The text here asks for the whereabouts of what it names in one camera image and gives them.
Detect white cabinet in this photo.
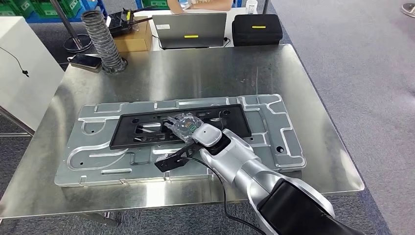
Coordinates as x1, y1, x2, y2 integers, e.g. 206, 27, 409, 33
0, 16, 65, 132

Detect stainless steel workbench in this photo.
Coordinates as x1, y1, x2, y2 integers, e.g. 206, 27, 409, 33
0, 44, 366, 228

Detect black camera cable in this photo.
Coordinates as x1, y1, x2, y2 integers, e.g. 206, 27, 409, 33
181, 156, 267, 235

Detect grey ribbed hose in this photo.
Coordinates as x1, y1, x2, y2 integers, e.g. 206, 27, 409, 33
81, 9, 128, 74

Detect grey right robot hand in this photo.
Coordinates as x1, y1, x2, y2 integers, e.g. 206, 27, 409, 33
163, 113, 205, 143

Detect black stanchion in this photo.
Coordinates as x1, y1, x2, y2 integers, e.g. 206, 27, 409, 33
48, 0, 94, 53

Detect green plastic crate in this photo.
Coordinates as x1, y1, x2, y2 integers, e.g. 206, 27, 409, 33
0, 0, 35, 19
32, 0, 83, 19
141, 0, 169, 10

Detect person's foot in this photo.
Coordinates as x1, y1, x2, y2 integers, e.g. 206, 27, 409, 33
401, 2, 415, 19

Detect white desk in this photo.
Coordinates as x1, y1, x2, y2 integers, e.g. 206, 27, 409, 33
133, 7, 270, 52

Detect grey laptop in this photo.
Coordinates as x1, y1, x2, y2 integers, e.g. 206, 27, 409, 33
151, 13, 228, 50

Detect person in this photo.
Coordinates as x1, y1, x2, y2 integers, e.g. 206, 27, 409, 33
167, 0, 234, 15

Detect steel side table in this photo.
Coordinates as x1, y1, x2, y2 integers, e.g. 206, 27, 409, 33
0, 107, 35, 137

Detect black phone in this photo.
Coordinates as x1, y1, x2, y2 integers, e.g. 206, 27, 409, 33
67, 53, 103, 73

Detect black plastic frame part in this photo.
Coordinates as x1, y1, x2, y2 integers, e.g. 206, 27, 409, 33
109, 103, 253, 150

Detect black hand-held device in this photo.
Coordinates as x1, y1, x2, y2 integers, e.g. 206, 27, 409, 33
106, 7, 153, 37

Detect black zip case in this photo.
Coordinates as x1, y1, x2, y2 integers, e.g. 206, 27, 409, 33
231, 14, 284, 47

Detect thin black cable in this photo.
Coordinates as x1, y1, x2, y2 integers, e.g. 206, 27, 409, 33
0, 46, 30, 78

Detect cardboard box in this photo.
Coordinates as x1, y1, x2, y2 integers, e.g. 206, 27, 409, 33
112, 16, 153, 52

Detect grey stamped metal plate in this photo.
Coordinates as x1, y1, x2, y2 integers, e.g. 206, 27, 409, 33
54, 94, 307, 188

